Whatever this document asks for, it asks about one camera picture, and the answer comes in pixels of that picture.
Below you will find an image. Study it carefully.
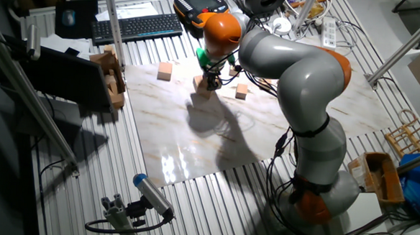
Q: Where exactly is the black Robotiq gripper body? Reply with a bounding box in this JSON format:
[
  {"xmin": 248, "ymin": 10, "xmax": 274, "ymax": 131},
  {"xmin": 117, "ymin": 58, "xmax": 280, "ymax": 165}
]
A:
[{"xmin": 203, "ymin": 68, "xmax": 222, "ymax": 82}]

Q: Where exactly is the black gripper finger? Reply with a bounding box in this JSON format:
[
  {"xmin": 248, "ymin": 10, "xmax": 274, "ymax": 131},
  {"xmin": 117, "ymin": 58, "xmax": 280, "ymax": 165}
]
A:
[{"xmin": 206, "ymin": 77, "xmax": 219, "ymax": 93}]

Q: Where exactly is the stack of white papers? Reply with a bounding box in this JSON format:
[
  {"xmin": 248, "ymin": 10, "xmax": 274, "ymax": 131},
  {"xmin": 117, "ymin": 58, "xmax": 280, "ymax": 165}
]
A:
[{"xmin": 39, "ymin": 32, "xmax": 93, "ymax": 60}]

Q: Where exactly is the white marble pattern mat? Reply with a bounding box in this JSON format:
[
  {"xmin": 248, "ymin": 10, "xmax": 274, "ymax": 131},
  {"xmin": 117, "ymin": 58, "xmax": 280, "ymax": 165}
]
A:
[{"xmin": 119, "ymin": 25, "xmax": 401, "ymax": 201}]

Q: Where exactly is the orange black teach pendant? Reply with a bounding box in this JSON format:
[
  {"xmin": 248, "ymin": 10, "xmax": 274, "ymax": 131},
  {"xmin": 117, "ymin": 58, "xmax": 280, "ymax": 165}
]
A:
[{"xmin": 171, "ymin": 0, "xmax": 232, "ymax": 39}]

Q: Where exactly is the white round puck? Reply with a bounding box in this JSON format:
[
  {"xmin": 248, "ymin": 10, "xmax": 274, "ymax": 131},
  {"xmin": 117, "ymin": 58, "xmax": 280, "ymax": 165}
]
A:
[{"xmin": 271, "ymin": 16, "xmax": 293, "ymax": 37}]

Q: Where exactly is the black computer keyboard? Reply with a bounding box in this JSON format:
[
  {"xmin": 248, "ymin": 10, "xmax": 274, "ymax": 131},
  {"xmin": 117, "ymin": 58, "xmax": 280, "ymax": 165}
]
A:
[{"xmin": 90, "ymin": 9, "xmax": 185, "ymax": 51}]

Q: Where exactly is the black filament spool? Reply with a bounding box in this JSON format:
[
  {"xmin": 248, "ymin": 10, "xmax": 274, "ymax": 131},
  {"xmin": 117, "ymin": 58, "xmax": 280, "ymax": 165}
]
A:
[{"xmin": 240, "ymin": 0, "xmax": 290, "ymax": 19}]

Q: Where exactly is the white paper sheet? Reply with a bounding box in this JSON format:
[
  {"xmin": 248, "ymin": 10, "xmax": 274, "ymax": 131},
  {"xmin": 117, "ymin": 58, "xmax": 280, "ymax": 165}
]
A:
[{"xmin": 94, "ymin": 0, "xmax": 160, "ymax": 25}]

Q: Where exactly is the brown cardboard box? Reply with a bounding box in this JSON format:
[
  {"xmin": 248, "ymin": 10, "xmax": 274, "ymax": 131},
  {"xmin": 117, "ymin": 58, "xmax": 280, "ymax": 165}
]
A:
[{"xmin": 86, "ymin": 50, "xmax": 129, "ymax": 110}]

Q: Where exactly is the white power strip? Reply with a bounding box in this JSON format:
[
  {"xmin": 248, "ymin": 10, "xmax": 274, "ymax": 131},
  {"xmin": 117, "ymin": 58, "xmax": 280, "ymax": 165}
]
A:
[{"xmin": 319, "ymin": 16, "xmax": 339, "ymax": 50}]

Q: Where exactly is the black mouse pad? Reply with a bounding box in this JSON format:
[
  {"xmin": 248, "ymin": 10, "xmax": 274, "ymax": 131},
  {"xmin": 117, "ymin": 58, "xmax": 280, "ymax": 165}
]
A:
[{"xmin": 53, "ymin": 0, "xmax": 100, "ymax": 41}]

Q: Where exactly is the black monitor screen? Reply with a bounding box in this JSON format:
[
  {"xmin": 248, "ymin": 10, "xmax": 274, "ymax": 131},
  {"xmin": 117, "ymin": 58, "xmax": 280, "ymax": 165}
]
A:
[{"xmin": 14, "ymin": 43, "xmax": 118, "ymax": 110}]

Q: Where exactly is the dark computer mouse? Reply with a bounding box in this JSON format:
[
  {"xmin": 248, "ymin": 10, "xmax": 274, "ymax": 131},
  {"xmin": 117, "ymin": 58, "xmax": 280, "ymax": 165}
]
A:
[{"xmin": 60, "ymin": 9, "xmax": 78, "ymax": 28}]

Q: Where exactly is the slanted aluminium profile beam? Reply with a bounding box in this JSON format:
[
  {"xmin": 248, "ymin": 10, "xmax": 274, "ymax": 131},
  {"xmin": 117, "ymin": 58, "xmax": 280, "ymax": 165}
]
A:
[{"xmin": 0, "ymin": 27, "xmax": 88, "ymax": 178}]

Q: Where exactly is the orange brown bin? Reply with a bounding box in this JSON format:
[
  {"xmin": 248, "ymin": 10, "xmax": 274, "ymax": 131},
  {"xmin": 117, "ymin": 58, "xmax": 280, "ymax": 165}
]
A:
[{"xmin": 345, "ymin": 149, "xmax": 408, "ymax": 208}]

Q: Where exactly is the wooden lattice rack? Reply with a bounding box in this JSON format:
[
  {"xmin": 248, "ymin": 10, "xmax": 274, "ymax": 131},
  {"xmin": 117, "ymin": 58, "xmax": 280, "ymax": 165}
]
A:
[{"xmin": 383, "ymin": 107, "xmax": 420, "ymax": 160}]

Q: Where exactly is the aluminium profile post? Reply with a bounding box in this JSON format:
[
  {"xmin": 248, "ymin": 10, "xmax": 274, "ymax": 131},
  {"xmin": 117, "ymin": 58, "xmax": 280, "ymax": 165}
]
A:
[
  {"xmin": 291, "ymin": 0, "xmax": 319, "ymax": 34},
  {"xmin": 365, "ymin": 0, "xmax": 420, "ymax": 91},
  {"xmin": 96, "ymin": 0, "xmax": 129, "ymax": 70}
]

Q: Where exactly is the silver camera with blue end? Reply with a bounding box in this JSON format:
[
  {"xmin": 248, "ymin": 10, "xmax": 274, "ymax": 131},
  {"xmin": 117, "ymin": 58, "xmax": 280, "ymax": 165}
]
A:
[{"xmin": 130, "ymin": 172, "xmax": 178, "ymax": 219}]

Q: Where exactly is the black camera clamp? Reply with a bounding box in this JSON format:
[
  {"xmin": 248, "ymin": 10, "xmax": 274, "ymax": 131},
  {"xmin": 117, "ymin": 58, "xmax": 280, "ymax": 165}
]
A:
[{"xmin": 124, "ymin": 195, "xmax": 153, "ymax": 229}]

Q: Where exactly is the short aluminium mount profile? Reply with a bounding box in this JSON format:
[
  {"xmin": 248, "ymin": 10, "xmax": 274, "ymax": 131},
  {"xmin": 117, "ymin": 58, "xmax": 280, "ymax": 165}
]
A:
[{"xmin": 99, "ymin": 192, "xmax": 145, "ymax": 235}]

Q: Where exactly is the black camera cable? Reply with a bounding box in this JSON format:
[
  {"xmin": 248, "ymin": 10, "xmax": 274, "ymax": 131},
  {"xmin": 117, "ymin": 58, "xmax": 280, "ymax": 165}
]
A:
[{"xmin": 83, "ymin": 206, "xmax": 175, "ymax": 235}]

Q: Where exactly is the silver depth camera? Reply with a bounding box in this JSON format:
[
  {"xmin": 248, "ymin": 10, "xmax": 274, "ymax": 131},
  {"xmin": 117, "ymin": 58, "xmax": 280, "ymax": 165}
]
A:
[{"xmin": 24, "ymin": 23, "xmax": 43, "ymax": 62}]

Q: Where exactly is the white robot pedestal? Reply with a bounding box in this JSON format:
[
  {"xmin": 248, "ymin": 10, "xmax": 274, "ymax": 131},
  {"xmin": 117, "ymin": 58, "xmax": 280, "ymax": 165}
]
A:
[{"xmin": 337, "ymin": 190, "xmax": 400, "ymax": 235}]

